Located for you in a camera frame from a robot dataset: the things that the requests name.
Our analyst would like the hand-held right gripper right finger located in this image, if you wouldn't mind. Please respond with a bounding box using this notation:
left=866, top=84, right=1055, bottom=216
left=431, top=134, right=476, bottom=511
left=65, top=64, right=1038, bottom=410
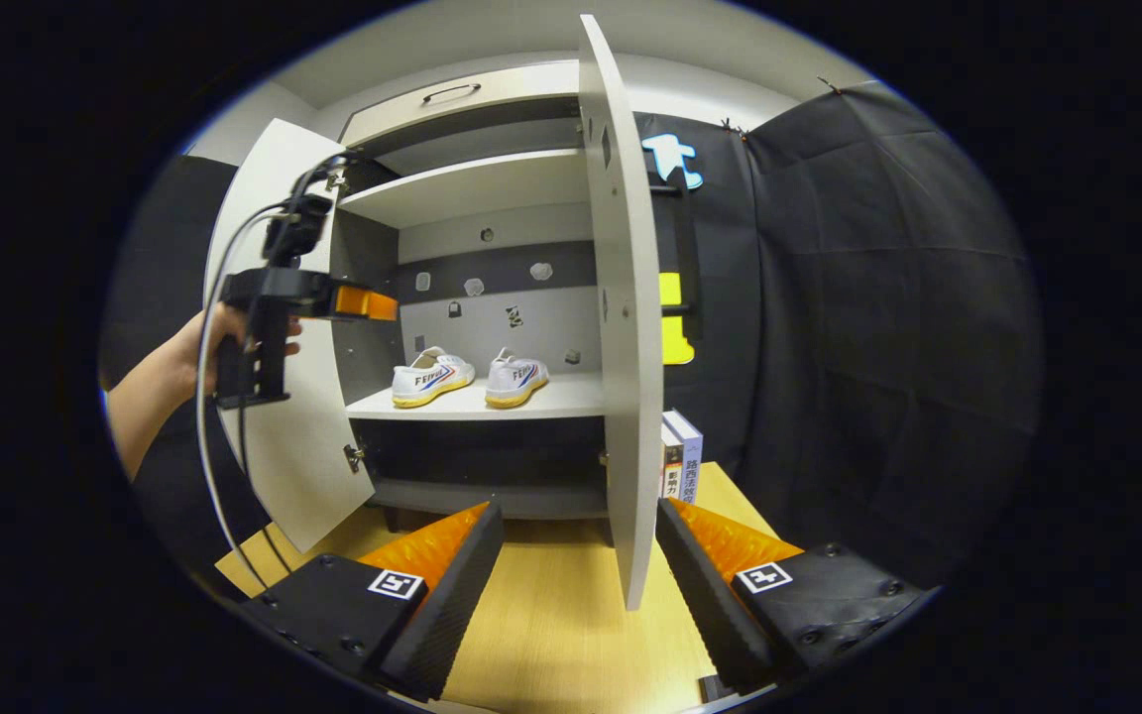
left=654, top=497, right=931, bottom=695

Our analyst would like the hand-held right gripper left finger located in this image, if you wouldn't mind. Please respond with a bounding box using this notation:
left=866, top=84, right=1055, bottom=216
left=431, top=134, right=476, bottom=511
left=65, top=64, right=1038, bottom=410
left=242, top=499, right=508, bottom=705

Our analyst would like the white striped canvas shoe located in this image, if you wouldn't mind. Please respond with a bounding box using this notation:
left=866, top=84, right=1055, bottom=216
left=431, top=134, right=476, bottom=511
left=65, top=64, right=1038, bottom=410
left=484, top=347, right=551, bottom=410
left=392, top=345, right=477, bottom=410

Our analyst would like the white shoe cabinet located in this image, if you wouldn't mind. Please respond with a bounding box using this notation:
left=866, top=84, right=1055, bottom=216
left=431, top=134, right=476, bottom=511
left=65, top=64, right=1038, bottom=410
left=327, top=59, right=633, bottom=523

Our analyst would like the white shoe cabinet door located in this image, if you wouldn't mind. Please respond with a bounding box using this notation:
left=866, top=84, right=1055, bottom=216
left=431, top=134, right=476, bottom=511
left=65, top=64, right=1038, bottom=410
left=577, top=13, right=667, bottom=613
left=202, top=118, right=379, bottom=555

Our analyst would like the white cabinet drawer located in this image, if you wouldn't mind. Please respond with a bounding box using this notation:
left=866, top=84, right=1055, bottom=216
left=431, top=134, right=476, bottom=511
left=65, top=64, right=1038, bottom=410
left=337, top=59, right=583, bottom=151

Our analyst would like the white book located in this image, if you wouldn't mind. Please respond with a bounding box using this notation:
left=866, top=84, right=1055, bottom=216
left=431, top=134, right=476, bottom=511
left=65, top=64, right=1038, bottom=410
left=659, top=420, right=687, bottom=501

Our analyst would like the blue book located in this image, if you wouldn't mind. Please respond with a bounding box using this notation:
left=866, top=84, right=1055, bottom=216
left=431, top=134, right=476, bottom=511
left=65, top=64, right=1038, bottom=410
left=665, top=408, right=705, bottom=506

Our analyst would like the grey cable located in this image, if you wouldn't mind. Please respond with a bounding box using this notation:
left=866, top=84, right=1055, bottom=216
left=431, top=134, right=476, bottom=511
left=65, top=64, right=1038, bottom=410
left=193, top=200, right=297, bottom=597

